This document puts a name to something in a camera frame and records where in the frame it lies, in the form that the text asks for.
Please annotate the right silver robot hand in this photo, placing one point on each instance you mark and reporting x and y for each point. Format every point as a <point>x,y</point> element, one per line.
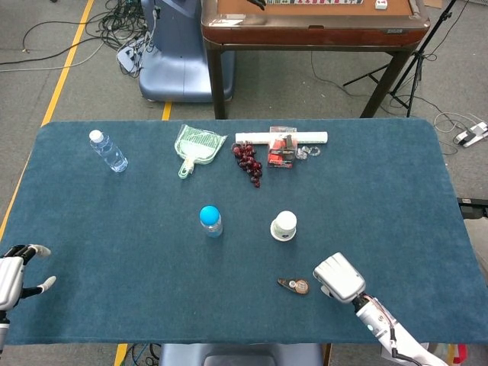
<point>341,278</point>

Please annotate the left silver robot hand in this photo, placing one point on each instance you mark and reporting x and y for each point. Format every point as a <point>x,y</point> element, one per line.
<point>9,274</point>

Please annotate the brown correction tape dispenser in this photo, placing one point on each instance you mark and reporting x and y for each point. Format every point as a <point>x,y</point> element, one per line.
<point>299,286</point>

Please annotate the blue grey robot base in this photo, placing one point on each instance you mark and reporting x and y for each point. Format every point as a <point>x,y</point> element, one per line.
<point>175,57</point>

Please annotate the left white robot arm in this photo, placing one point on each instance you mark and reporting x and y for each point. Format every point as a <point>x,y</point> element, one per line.
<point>3,328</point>

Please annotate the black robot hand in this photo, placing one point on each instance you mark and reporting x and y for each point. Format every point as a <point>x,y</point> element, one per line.
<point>257,3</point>

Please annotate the white round jar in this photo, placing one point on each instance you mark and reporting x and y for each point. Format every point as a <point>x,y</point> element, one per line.
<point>284,223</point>

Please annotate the grey blue robot torso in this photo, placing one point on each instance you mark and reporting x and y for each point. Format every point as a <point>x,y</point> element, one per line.
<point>240,356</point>

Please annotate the clear plastic trinket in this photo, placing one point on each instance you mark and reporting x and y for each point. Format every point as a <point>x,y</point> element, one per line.
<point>308,152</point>

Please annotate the red black coffee box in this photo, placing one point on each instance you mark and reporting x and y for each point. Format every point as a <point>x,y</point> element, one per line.
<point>281,154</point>

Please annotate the blue table cloth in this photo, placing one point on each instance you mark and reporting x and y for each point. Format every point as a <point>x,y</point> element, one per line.
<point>152,274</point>

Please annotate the blue-capped clear bottle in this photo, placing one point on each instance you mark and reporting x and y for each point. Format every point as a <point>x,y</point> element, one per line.
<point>210,217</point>

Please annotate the dark red grape bunch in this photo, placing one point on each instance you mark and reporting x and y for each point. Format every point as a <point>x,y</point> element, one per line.
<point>248,162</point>

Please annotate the black metal table foot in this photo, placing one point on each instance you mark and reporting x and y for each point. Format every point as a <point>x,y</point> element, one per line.
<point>472,207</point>

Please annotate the clear water bottle white cap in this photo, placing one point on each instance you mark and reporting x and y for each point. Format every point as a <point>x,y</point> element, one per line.
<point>108,152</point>

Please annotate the white rolled tube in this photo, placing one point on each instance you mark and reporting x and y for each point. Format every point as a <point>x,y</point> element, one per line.
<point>251,138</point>

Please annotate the white power strip black plug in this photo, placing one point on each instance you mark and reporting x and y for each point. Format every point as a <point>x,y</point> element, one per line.
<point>470,135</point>

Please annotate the light green dustpan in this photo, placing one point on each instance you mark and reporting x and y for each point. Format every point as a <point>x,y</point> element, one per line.
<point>198,146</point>

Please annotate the black tripod stand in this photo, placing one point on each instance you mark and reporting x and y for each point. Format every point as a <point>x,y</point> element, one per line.
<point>420,51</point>

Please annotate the brown mahjong table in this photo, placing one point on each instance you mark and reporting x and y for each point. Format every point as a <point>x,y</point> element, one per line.
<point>305,34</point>

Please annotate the white power strip with plugs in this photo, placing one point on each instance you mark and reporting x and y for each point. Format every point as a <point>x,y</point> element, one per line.
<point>127,57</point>

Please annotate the single white mahjong tile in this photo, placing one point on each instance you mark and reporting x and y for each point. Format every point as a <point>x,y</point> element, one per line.
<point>380,4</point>

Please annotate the row of mahjong tiles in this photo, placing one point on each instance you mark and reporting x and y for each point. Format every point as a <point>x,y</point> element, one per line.
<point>312,2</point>

